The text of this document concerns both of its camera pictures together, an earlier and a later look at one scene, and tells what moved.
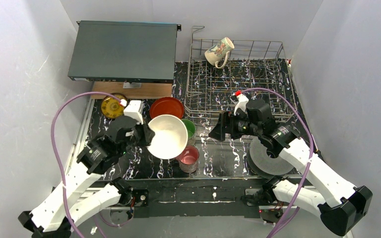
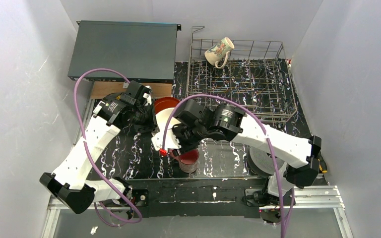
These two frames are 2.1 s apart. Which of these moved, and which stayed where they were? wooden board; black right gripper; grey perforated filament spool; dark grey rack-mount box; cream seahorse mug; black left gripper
Moved: black left gripper; black right gripper
Stayed: grey perforated filament spool; wooden board; dark grey rack-mount box; cream seahorse mug
